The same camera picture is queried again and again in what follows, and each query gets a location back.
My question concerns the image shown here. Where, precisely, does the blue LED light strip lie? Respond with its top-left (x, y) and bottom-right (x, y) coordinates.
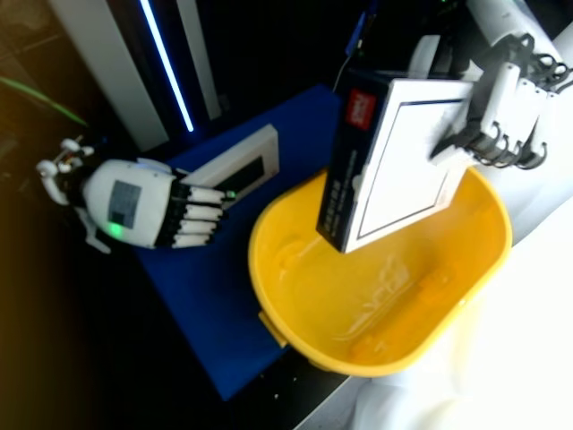
top-left (138, 0), bottom-right (196, 134)

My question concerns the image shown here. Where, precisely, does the green cable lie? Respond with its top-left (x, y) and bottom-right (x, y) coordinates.
top-left (0, 75), bottom-right (90, 129)

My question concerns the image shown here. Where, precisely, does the blue table mat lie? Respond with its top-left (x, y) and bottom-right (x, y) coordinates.
top-left (132, 83), bottom-right (345, 403)

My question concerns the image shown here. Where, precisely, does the white frame post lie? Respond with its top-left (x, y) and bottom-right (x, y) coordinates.
top-left (175, 0), bottom-right (223, 122)
top-left (47, 0), bottom-right (170, 153)

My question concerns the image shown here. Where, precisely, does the yellow plastic basket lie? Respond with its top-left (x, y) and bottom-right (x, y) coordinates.
top-left (248, 168), bottom-right (514, 378)

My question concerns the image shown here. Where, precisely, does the black and white box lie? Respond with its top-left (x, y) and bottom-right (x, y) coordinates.
top-left (315, 66), bottom-right (476, 255)

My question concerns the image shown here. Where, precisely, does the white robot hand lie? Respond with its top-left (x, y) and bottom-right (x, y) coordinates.
top-left (409, 0), bottom-right (572, 172)
top-left (82, 156), bottom-right (238, 255)

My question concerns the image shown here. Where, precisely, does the blue strap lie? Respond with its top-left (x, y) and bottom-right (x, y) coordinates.
top-left (345, 12), bottom-right (373, 57)

